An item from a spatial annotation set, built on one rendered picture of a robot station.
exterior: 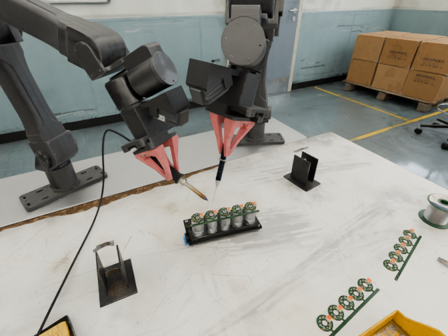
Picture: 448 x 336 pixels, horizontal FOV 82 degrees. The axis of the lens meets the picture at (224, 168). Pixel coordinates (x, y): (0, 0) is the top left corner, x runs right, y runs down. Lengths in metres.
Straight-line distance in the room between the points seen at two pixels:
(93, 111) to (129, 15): 1.01
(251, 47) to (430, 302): 0.50
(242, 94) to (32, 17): 0.36
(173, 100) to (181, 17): 2.71
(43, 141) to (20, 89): 0.11
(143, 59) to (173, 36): 2.66
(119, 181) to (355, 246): 0.60
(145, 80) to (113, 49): 0.08
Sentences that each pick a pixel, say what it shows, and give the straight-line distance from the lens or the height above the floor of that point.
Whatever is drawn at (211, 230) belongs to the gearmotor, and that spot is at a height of 0.78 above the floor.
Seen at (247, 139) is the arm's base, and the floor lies 0.77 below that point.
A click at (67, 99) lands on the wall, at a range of 3.06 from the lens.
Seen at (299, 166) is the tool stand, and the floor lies 0.80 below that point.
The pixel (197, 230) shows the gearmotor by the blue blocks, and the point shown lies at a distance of 0.53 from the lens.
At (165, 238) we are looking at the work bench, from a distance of 0.58.
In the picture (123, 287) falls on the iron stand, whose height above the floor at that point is 0.75.
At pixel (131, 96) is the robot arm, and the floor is 1.03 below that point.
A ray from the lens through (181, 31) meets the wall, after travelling 3.13.
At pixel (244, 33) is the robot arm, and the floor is 1.14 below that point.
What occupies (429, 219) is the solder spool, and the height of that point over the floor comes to 0.76.
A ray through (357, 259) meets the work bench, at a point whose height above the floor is 0.75.
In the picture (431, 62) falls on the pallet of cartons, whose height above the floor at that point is 0.55.
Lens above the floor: 1.18
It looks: 34 degrees down
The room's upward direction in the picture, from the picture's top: straight up
